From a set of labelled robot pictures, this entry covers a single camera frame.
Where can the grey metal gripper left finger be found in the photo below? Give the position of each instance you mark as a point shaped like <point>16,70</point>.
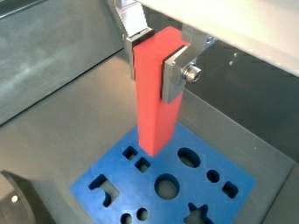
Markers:
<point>130,17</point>

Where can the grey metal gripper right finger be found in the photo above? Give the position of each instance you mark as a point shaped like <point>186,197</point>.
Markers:
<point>179,69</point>

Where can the red rectangular block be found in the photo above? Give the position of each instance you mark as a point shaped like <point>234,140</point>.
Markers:
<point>156,115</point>

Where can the blue shape sorting board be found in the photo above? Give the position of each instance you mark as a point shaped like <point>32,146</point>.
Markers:
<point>187,183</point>

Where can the black curved fixture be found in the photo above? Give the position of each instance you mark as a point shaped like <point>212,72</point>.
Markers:
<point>21,206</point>

